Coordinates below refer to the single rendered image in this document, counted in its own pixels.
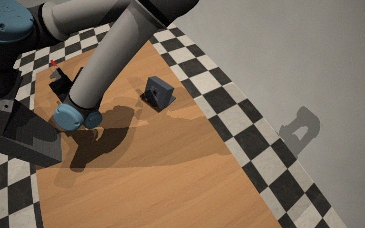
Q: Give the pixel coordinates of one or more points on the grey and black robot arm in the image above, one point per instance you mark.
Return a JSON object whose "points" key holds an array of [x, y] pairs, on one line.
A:
{"points": [[26, 29]]}

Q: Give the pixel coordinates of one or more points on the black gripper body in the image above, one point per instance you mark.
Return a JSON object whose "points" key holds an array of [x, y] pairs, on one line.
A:
{"points": [[61, 87]]}

